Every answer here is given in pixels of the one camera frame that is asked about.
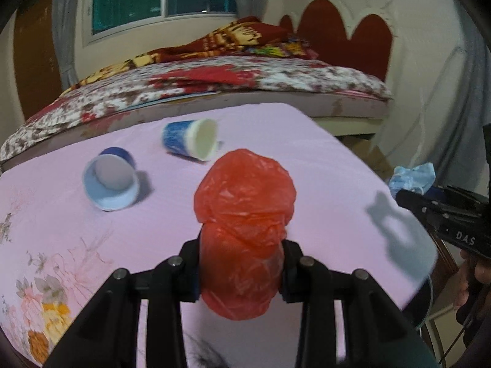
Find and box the bed with floral sheet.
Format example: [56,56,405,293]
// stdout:
[0,56,394,165]

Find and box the colourful pillow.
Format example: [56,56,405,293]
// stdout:
[253,35,320,60]

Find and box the light blue face mask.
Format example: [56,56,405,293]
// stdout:
[388,162,437,200]

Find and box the brown wooden door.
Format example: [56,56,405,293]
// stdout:
[13,0,64,120]

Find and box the red plastic bag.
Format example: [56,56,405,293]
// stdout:
[193,148,297,320]

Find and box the person's right hand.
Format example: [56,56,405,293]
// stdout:
[456,252,491,313]

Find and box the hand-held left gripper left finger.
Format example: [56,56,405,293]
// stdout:
[45,240,203,368]

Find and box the grey hanging cloth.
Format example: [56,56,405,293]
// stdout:
[418,6,491,186]

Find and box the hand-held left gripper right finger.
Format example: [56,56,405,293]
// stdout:
[279,240,442,368]

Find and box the pink floral tablecloth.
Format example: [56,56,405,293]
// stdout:
[0,102,440,368]

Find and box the red and yellow blanket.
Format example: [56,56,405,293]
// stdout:
[63,16,319,90]

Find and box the white wall cable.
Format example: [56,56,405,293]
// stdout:
[364,0,466,169]

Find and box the brown cardboard piece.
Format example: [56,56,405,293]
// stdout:
[345,136,394,179]

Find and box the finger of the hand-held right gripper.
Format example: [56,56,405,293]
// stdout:
[395,189,446,228]
[426,185,489,205]

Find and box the blue patterned paper cup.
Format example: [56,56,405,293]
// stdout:
[162,119,224,162]

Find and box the red heart-shaped headboard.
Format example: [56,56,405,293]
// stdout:
[279,0,394,83]

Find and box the light blue paper cup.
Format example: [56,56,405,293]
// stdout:
[83,146,141,212]

